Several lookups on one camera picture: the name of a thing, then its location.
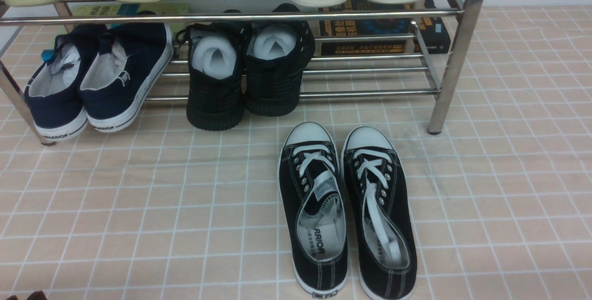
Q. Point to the navy canvas shoe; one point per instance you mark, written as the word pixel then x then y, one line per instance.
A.
pixel 52 93
pixel 130 58

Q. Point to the dark object bottom left corner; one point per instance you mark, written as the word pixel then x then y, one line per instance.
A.
pixel 37 295

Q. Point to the silver metal shoe rack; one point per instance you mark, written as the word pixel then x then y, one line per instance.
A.
pixel 441 87

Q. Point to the navy canvas shoe left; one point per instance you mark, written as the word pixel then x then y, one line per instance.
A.
pixel 52 93

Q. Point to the black book with orange text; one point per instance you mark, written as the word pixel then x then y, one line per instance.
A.
pixel 434 32

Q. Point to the black knit shoe left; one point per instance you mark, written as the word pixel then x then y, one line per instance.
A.
pixel 216 66

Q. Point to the navy canvas shoe right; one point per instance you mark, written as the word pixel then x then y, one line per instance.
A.
pixel 130 58

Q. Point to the black knit shoe right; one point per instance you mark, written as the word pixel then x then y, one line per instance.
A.
pixel 276 55

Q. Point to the black white sneaker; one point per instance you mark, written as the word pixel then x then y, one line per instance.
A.
pixel 375 182
pixel 308 182

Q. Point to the black knit shoe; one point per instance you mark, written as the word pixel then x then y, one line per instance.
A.
pixel 276 55
pixel 216 66

